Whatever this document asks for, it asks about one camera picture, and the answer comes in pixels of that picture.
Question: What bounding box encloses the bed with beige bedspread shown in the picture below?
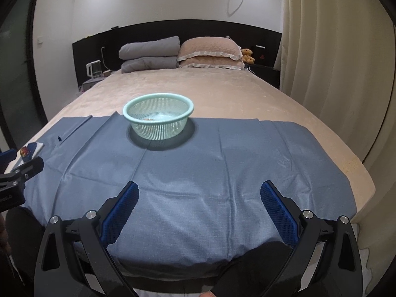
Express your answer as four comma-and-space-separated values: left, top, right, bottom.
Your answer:
19, 68, 376, 285

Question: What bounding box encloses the grey folded quilt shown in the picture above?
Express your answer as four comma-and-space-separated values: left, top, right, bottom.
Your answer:
119, 36, 181, 61
121, 56, 178, 73

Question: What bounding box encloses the black headboard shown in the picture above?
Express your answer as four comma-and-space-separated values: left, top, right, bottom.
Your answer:
72, 19, 283, 92

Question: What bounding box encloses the teal plastic mesh basket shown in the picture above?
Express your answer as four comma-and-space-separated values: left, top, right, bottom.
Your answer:
123, 93, 194, 140

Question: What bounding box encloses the beige ruffled pillow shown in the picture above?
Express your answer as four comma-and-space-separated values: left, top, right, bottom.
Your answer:
178, 58, 246, 70
177, 37, 243, 62

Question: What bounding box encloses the cream curtain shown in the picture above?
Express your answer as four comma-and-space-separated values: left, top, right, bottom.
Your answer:
280, 0, 396, 223

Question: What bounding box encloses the dark door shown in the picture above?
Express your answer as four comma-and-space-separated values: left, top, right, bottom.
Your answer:
0, 0, 47, 149

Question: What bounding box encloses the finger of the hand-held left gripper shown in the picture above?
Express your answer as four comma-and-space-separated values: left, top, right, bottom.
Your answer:
12, 157, 44, 181
0, 149, 17, 169

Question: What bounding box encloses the blue cloth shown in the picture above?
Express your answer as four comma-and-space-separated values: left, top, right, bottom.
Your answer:
6, 114, 358, 277

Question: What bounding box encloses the white flat box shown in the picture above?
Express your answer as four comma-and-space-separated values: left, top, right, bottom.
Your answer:
27, 142, 44, 159

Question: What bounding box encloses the white electric kettle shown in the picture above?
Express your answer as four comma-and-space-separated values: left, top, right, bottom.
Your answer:
86, 60, 102, 78

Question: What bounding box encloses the black nightstand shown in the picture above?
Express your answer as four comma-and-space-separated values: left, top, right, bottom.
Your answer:
247, 63, 280, 89

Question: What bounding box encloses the white nightstand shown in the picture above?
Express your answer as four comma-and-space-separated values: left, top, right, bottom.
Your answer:
81, 77, 103, 92

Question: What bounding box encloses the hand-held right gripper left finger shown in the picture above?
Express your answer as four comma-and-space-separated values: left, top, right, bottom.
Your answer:
33, 181, 140, 297

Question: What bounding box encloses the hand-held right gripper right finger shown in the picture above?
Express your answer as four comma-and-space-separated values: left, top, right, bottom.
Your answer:
260, 180, 363, 297

